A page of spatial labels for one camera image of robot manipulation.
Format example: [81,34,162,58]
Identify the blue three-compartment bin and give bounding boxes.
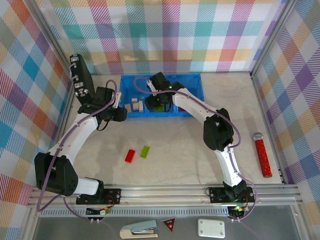
[119,73,205,119]

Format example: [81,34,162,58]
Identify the black hard case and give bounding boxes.
[68,53,99,106]

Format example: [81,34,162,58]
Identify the slotted metal strip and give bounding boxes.
[39,208,230,217]

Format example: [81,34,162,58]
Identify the grey blue stapler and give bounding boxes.
[119,219,159,240]

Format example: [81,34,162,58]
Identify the red glitter tube silver cap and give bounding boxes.
[252,132,274,179]

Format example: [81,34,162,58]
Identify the red triangle sign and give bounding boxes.
[160,217,177,233]

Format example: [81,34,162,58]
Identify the white rectangular plate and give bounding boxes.
[197,218,226,239]

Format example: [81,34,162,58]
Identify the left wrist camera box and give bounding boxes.
[113,91,123,109]

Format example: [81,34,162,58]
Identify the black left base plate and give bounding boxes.
[75,187,123,206]

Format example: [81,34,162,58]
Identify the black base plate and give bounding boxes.
[75,187,123,206]
[208,186,256,204]

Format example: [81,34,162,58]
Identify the aluminium front rail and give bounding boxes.
[26,184,303,208]

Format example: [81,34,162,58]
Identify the aluminium frame post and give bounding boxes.
[248,0,301,78]
[23,0,76,76]

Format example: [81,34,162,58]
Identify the left cable connector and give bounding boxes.
[86,206,111,216]

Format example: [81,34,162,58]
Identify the cable connector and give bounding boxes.
[86,206,111,216]
[228,204,247,218]

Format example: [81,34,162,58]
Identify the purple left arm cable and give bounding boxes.
[36,79,118,222]

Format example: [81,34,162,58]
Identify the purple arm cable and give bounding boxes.
[36,79,118,222]
[134,76,257,222]

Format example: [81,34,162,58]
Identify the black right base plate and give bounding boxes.
[208,186,256,204]

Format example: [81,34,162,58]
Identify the right cable connector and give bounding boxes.
[228,204,247,218]

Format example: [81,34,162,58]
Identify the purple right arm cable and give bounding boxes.
[134,76,257,222]

